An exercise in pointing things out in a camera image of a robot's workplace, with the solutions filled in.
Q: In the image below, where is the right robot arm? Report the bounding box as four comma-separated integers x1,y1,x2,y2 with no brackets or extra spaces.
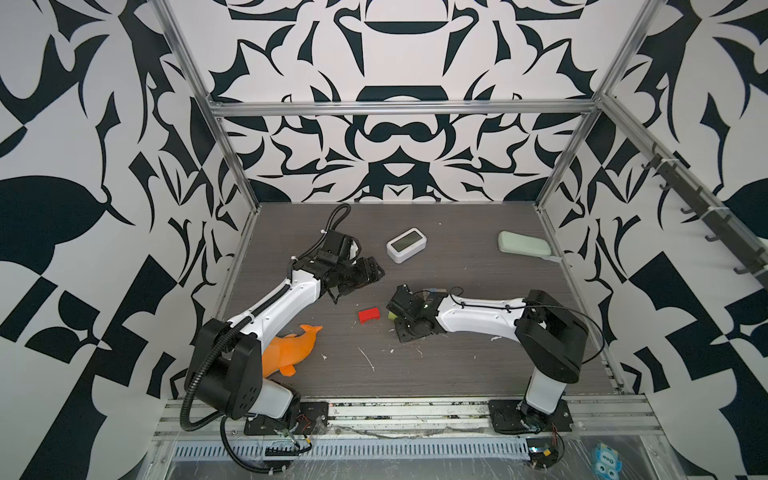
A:
387,285,589,415

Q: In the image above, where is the pale green case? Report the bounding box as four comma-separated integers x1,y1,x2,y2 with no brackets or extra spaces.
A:
497,231,562,262

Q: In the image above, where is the white slotted cable duct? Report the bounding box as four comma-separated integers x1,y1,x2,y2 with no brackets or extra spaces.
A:
170,437,530,462

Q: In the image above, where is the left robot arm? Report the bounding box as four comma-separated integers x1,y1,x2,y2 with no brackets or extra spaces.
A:
179,256,385,432

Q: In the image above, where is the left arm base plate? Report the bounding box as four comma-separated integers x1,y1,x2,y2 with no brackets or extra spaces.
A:
244,401,329,436

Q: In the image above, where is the orange toy whale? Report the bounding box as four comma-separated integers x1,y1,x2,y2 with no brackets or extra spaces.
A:
262,324,323,378

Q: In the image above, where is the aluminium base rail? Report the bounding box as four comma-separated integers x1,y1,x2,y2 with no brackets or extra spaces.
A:
149,394,661,439

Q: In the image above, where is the blue robot sticker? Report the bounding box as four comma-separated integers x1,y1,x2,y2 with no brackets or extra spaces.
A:
592,443,622,480

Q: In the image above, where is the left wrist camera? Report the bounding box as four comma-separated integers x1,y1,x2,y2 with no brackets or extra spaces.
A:
338,234,362,261

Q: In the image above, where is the white digital clock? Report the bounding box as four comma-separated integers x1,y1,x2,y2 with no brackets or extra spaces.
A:
386,228,427,264

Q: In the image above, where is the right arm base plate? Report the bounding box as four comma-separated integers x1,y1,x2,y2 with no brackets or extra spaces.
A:
488,399,572,435

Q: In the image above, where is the red block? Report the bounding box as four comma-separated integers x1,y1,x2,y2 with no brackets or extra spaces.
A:
357,307,381,324

